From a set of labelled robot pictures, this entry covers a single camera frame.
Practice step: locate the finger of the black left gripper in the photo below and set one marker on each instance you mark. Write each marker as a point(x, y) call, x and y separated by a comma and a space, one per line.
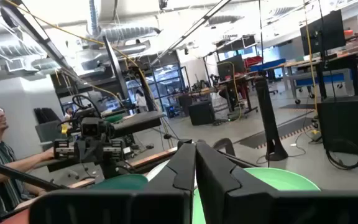
point(82, 152)
point(95, 152)

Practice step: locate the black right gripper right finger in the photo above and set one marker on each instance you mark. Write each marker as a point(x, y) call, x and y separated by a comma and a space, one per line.
point(216, 186)

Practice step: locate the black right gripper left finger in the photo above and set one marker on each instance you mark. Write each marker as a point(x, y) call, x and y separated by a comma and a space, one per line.
point(179, 174)

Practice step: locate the light green plastic plate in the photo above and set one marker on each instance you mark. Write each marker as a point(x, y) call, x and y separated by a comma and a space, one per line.
point(284, 180)

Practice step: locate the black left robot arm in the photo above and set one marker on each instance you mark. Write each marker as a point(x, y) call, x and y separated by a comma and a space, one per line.
point(113, 168)

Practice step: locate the small yellow clip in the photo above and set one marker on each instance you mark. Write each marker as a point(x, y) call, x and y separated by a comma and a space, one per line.
point(64, 129)

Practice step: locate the grey bin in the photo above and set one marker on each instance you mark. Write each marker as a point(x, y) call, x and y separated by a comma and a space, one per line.
point(47, 130)

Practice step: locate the green object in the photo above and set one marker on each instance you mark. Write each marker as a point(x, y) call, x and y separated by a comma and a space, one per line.
point(113, 118)

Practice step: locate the black folders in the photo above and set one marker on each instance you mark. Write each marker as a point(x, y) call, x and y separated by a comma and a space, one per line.
point(47, 114)

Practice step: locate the small black cabinet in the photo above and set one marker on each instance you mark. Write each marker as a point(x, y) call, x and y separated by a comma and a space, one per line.
point(201, 113)

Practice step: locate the black hazard-striped floor mat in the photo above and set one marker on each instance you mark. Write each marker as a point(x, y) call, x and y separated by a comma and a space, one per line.
point(284, 129)

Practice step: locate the ceiling air vent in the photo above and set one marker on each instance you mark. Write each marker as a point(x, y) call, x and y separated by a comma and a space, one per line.
point(15, 64)

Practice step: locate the wooden worktable with robot arms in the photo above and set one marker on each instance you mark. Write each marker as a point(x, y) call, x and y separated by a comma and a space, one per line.
point(228, 81)

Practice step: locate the red storage bins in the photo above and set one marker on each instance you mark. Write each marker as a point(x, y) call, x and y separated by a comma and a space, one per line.
point(253, 60)

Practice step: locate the blue ribbed pipe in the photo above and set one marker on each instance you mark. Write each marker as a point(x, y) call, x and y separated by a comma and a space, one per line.
point(93, 18)

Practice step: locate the large black equipment box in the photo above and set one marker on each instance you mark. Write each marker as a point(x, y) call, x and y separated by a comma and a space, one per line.
point(350, 124)

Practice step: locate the wooden worktable with blue panel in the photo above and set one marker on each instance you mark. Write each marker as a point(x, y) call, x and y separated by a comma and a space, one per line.
point(306, 62)

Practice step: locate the large black monitor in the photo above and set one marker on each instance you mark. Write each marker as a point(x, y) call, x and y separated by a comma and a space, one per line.
point(322, 34)

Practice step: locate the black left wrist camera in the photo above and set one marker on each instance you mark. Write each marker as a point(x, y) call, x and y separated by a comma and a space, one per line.
point(90, 127)

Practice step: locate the black table edge bracket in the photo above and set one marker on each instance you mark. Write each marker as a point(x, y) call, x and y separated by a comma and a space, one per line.
point(225, 140)

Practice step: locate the black pedestal stand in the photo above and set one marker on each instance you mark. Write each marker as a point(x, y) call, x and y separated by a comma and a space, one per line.
point(267, 118)

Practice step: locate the black aluminium rig frame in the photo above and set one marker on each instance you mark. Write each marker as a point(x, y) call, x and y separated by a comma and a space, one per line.
point(117, 68)

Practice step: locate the wide silver ventilation duct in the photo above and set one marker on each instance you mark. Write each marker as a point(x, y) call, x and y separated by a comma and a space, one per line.
point(8, 46)

